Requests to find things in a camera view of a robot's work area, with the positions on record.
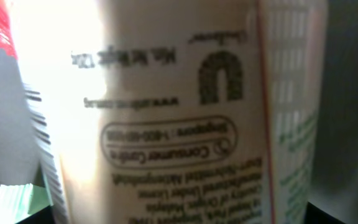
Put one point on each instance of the grey plastic mesh basket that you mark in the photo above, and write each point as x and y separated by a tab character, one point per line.
334	183

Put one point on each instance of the green lidded white jar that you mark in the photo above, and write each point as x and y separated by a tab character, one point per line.
173	111

